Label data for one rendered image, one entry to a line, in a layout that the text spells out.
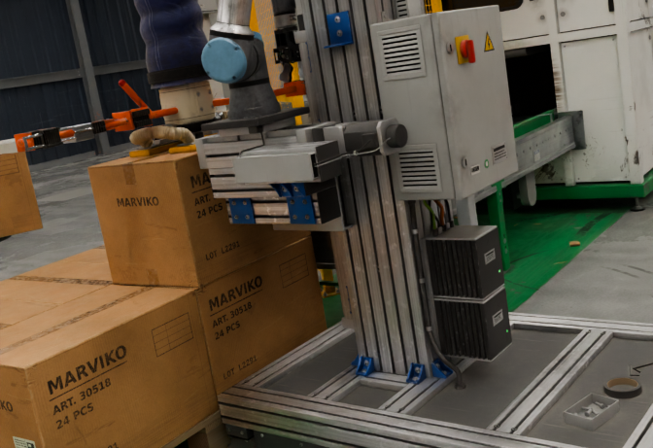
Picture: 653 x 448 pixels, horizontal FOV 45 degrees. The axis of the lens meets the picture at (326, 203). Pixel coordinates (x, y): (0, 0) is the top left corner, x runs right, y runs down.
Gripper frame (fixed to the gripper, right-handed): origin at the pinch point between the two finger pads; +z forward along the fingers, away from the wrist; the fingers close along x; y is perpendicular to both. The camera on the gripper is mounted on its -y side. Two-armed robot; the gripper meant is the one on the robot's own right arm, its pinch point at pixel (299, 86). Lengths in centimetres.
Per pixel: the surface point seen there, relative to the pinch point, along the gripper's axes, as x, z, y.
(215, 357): -7, 78, 57
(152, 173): -16, 18, 60
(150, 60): -29, -16, 40
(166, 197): -12, 26, 60
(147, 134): -28, 7, 48
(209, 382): -7, 84, 62
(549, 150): 16, 60, -197
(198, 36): -16.1, -21.2, 28.8
